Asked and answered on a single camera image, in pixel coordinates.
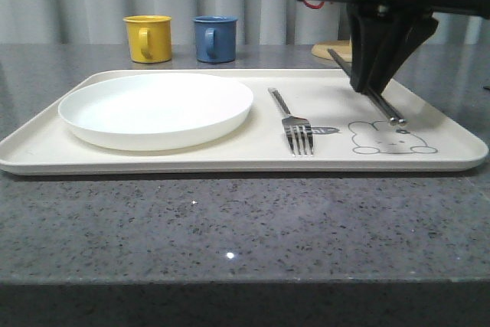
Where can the blue mug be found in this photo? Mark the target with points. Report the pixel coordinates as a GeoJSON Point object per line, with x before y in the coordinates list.
{"type": "Point", "coordinates": [215, 38]}

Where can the silver metal fork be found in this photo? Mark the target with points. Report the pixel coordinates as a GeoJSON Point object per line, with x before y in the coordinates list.
{"type": "Point", "coordinates": [298, 130]}

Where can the cream rabbit serving tray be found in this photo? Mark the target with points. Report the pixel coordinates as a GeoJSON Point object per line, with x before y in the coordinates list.
{"type": "Point", "coordinates": [350, 135]}

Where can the white round plate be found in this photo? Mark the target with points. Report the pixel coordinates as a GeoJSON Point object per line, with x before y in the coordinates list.
{"type": "Point", "coordinates": [152, 112]}

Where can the yellow mug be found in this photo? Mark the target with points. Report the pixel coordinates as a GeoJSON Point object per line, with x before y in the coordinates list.
{"type": "Point", "coordinates": [149, 38]}

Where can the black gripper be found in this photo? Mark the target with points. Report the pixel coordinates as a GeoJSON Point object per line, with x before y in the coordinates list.
{"type": "Point", "coordinates": [382, 39]}

